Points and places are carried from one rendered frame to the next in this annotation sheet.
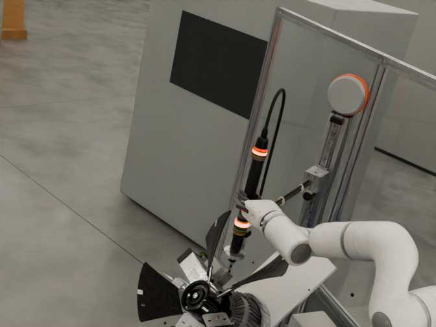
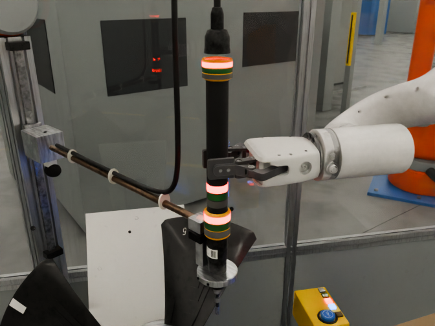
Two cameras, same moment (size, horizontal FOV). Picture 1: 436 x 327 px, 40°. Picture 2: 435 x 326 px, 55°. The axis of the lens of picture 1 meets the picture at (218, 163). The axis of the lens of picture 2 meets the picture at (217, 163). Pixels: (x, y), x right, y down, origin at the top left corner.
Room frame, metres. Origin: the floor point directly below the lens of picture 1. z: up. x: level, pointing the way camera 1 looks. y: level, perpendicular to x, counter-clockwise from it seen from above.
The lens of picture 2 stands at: (1.46, 0.46, 1.90)
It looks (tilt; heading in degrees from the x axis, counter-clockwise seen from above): 22 degrees down; 287
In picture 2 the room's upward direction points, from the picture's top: straight up
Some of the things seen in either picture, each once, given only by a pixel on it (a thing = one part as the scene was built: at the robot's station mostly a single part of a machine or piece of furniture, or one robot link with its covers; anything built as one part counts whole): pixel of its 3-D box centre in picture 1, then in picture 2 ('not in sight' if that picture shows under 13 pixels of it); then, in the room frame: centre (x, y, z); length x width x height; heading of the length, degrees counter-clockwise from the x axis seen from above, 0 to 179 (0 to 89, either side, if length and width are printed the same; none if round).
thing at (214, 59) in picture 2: (259, 154); (217, 68); (1.64, -0.11, 1.80); 0.04 x 0.04 x 0.03
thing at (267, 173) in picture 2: (248, 208); (268, 167); (1.56, -0.12, 1.66); 0.08 x 0.06 x 0.01; 88
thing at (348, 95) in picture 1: (348, 95); (3, 2); (2.28, -0.44, 1.88); 0.17 x 0.15 x 0.16; 28
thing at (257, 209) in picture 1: (265, 214); (283, 157); (1.55, -0.17, 1.66); 0.11 x 0.10 x 0.07; 28
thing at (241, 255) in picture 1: (238, 240); (212, 248); (1.65, -0.12, 1.50); 0.09 x 0.07 x 0.10; 153
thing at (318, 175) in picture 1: (315, 178); (42, 143); (2.20, -0.39, 1.54); 0.10 x 0.07 x 0.08; 153
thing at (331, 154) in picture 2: (274, 225); (320, 154); (1.49, -0.19, 1.66); 0.09 x 0.03 x 0.08; 118
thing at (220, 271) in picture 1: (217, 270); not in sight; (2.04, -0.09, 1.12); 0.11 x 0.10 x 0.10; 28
